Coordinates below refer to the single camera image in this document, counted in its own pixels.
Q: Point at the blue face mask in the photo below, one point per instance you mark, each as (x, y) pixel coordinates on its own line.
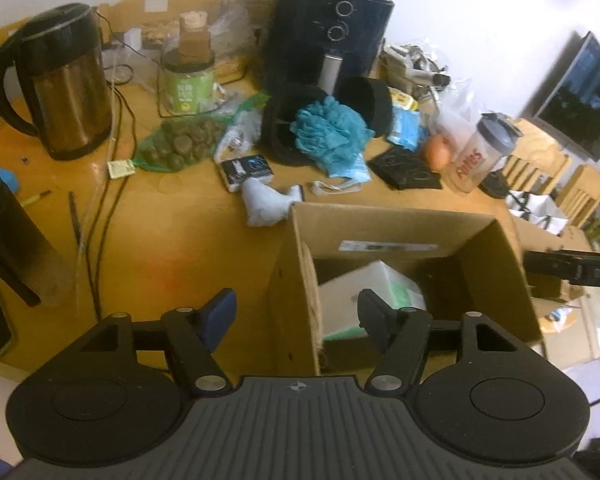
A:
(352, 171)

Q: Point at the cardboard box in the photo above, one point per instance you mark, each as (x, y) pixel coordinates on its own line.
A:
(295, 280)

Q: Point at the white sock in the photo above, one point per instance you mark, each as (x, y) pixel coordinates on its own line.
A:
(265, 205)

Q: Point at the flat screen television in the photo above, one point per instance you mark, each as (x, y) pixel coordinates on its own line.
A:
(580, 95)

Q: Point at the blue packet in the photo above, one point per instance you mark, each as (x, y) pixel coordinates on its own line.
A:
(405, 127)

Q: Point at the green label jar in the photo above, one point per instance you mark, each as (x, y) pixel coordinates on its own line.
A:
(187, 87)

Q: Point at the bag of metal hardware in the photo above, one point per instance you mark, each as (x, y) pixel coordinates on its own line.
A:
(415, 67)

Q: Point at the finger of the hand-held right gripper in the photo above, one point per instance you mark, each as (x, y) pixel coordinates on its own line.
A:
(552, 264)

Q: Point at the steel electric kettle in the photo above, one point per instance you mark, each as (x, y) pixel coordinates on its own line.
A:
(65, 90)

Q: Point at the white box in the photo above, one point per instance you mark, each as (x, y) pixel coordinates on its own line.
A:
(370, 285)

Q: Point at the white plastic bag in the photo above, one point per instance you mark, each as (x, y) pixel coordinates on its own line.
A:
(457, 110)

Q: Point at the yellow pen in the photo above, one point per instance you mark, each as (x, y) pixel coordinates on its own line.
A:
(35, 198)

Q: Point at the black flat pouch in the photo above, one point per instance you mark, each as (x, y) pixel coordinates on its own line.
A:
(405, 170)

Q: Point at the power adapter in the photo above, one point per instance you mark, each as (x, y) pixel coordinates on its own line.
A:
(132, 39)

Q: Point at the blue tissue box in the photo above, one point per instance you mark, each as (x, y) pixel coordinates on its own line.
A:
(10, 180)

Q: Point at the black tissue pack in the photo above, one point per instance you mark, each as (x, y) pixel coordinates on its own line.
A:
(245, 170)

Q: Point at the clear shaker bottle grey lid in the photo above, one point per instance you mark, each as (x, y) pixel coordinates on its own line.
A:
(475, 157)

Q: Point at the black water bottle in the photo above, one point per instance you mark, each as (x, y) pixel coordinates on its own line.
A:
(15, 240)

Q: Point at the dark blue air fryer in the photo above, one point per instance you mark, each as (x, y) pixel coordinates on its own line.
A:
(320, 25)

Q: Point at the clear bag of metal scrubbers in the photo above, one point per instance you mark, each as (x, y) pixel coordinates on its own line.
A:
(237, 135)

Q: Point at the small yellow green packet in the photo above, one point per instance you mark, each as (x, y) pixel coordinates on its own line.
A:
(121, 168)

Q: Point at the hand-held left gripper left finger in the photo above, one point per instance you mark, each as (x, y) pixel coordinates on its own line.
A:
(221, 312)

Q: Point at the black stick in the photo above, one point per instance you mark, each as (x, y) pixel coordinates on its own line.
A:
(75, 215)

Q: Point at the teal mesh bath loofah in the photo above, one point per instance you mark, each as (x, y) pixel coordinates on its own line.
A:
(330, 130)

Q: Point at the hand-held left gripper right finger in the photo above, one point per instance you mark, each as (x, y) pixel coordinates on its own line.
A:
(374, 317)

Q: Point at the yellow wet wipes pack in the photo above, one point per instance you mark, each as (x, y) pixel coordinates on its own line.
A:
(402, 99)

